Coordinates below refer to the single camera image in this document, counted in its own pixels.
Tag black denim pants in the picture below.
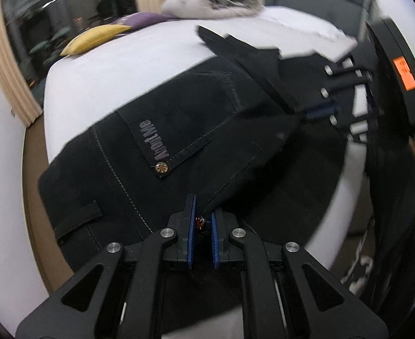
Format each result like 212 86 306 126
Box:
37 24 357 336

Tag white pillow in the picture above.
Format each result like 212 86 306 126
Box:
257 6 358 52

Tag purple cushion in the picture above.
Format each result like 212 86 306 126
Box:
113 12 172 31

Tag white mattress bed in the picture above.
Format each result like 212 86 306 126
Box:
42 5 371 339

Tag yellow cushion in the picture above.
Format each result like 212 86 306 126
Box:
60 25 132 57

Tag dark glass window door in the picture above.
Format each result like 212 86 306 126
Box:
1 0 137 87

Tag beige left curtain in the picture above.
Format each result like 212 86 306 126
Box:
0 0 43 128

